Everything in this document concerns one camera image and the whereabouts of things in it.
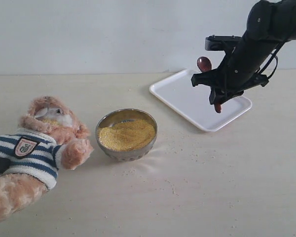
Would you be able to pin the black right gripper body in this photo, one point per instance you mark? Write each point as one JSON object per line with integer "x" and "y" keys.
{"x": 238, "y": 70}

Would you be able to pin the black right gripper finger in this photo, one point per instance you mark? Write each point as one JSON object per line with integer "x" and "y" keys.
{"x": 208, "y": 78}
{"x": 218, "y": 96}

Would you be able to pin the dark red wooden spoon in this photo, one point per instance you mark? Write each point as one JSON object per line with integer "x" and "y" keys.
{"x": 204, "y": 65}

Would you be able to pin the plush teddy bear striped sweater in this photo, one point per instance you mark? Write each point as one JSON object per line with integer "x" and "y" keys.
{"x": 49, "y": 137}

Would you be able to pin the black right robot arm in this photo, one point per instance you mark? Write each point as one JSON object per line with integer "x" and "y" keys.
{"x": 269, "y": 26}

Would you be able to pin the white plastic tray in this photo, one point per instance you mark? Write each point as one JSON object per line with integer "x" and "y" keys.
{"x": 192, "y": 103}

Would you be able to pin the yellow millet grains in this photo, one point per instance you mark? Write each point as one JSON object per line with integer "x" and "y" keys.
{"x": 127, "y": 136}

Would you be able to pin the stainless steel bowl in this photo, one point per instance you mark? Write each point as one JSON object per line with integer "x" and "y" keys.
{"x": 124, "y": 115}

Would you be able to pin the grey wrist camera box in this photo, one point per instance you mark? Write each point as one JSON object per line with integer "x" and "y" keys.
{"x": 221, "y": 43}

